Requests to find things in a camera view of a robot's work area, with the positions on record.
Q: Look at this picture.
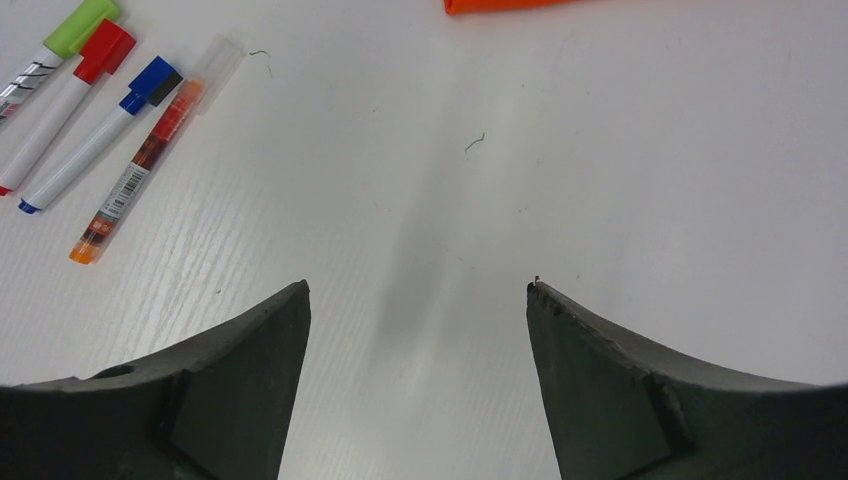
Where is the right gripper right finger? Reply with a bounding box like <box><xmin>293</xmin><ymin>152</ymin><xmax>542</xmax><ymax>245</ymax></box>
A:
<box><xmin>526</xmin><ymin>281</ymin><xmax>847</xmax><ymax>479</ymax></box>

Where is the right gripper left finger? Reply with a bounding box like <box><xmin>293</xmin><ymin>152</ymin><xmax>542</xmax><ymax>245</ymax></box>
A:
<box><xmin>1</xmin><ymin>281</ymin><xmax>311</xmax><ymax>479</ymax></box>

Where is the red orange pen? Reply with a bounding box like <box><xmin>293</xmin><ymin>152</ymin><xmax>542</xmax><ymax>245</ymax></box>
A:
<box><xmin>69</xmin><ymin>79</ymin><xmax>206</xmax><ymax>265</ymax></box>

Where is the thin blue-tip pen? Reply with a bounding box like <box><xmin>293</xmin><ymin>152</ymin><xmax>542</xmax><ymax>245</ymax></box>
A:
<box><xmin>18</xmin><ymin>106</ymin><xmax>138</xmax><ymax>215</ymax></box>

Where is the thin clear red-tip pen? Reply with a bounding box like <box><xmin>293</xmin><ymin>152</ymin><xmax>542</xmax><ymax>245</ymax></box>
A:
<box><xmin>1</xmin><ymin>76</ymin><xmax>92</xmax><ymax>196</ymax></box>

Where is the thin green-tip pen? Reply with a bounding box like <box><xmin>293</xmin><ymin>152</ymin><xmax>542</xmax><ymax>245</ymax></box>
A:
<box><xmin>1</xmin><ymin>46</ymin><xmax>65</xmax><ymax>125</ymax></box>

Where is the green pen cap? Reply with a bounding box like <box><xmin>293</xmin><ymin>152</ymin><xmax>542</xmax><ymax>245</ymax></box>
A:
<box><xmin>42</xmin><ymin>0</ymin><xmax>122</xmax><ymax>60</ymax></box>

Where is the blue marker cap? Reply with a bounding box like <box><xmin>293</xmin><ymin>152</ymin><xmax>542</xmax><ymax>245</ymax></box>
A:
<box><xmin>119</xmin><ymin>56</ymin><xmax>183</xmax><ymax>116</ymax></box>

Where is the clear pen cap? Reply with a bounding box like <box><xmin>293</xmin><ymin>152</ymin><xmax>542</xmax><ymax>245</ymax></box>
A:
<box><xmin>188</xmin><ymin>34</ymin><xmax>246</xmax><ymax>115</ymax></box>

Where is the small red pen cap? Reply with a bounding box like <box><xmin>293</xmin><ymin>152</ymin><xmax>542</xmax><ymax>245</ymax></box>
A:
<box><xmin>73</xmin><ymin>19</ymin><xmax>137</xmax><ymax>85</ymax></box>

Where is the folded orange cloth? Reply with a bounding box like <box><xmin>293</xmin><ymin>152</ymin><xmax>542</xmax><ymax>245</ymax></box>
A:
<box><xmin>443</xmin><ymin>0</ymin><xmax>573</xmax><ymax>16</ymax></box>

